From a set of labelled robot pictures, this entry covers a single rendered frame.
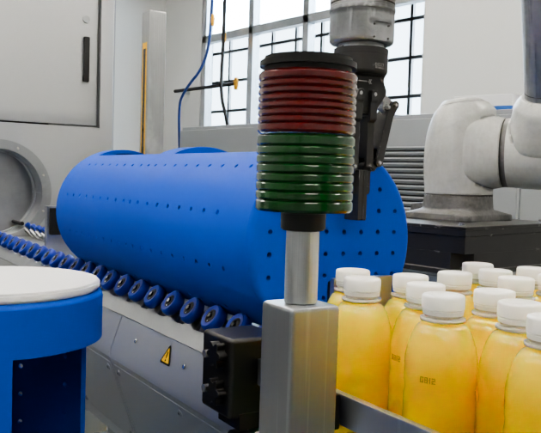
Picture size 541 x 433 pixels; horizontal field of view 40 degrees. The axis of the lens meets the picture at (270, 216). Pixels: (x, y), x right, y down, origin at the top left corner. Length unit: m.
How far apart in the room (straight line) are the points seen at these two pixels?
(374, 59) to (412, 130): 1.99
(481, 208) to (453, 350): 1.05
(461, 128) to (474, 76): 2.37
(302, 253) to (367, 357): 0.31
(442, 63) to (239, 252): 3.28
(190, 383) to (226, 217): 0.28
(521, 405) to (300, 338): 0.21
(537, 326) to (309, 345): 0.21
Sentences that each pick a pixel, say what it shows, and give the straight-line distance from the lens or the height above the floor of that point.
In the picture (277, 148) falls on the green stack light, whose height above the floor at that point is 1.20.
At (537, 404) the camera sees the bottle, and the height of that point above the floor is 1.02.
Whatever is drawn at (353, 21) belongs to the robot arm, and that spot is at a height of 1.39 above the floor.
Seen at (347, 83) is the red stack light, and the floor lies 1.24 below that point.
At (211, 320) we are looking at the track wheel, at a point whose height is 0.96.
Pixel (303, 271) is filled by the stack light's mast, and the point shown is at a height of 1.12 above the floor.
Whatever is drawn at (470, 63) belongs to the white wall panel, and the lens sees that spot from 4.09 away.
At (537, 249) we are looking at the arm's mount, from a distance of 1.73.
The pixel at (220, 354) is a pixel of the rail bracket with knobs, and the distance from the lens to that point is 0.84.
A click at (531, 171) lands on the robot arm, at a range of 1.68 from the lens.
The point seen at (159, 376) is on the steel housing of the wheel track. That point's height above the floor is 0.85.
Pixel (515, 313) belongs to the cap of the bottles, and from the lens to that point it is 0.68.
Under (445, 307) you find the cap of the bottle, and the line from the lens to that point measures 0.69.
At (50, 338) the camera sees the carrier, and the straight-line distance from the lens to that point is 0.95.
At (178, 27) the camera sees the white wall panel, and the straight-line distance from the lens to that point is 6.79.
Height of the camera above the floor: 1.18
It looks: 3 degrees down
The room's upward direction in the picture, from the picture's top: 2 degrees clockwise
